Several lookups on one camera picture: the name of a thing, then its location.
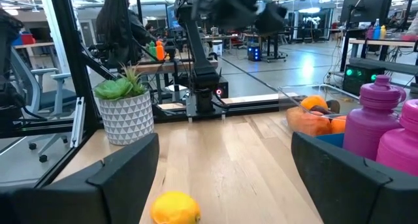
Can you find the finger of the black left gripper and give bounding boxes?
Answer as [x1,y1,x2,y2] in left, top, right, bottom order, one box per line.
[254,1,289,35]

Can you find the grey office chair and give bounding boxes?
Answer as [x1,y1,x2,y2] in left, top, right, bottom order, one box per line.
[8,46,78,163]

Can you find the wooden workbench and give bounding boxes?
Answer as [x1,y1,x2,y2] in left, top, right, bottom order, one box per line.
[132,50,219,104]

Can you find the potted green succulent plant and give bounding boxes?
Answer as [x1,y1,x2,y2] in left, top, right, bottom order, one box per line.
[93,62,155,146]

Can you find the smooth orange toy fruit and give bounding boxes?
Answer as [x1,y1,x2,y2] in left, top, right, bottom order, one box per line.
[300,95,329,111]

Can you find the purple squat water bottle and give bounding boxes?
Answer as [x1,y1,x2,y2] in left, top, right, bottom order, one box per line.
[342,74,408,161]

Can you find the person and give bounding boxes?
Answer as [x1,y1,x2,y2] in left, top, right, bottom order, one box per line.
[95,0,157,69]

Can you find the small orange bottle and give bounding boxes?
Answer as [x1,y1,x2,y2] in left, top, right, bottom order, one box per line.
[155,39,165,61]

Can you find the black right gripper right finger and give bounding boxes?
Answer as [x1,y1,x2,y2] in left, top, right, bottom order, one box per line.
[291,131,418,224]

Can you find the clear plastic container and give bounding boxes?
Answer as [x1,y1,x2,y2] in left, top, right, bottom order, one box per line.
[277,83,362,137]

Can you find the yellow toy fruit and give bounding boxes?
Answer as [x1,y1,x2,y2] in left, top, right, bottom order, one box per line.
[150,190,202,224]

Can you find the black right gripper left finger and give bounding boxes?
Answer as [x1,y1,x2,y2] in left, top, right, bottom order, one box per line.
[0,132,160,224]

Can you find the pink water bottle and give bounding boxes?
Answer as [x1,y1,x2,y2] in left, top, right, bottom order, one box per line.
[376,99,418,178]

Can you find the black device with blue lights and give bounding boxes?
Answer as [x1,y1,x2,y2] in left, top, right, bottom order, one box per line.
[247,46,262,63]

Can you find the red-orange toy fruit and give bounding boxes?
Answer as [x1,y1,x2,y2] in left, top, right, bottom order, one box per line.
[286,106,333,137]

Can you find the black box with red light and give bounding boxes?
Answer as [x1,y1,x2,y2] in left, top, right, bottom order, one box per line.
[214,76,229,100]

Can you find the grey workbench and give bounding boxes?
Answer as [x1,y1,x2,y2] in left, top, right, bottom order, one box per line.
[339,37,418,76]

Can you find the black monitor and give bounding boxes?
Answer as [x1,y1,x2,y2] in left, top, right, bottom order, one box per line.
[339,0,393,25]

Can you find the silver aluminium bar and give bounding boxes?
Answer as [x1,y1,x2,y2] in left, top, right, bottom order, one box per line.
[70,96,86,149]

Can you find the black computer with green lights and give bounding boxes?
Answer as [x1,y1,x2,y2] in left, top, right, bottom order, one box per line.
[342,63,387,97]

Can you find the small green bottle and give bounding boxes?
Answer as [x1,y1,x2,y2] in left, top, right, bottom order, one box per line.
[148,40,157,61]

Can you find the red storage bin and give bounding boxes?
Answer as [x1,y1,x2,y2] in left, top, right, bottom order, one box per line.
[20,32,37,46]

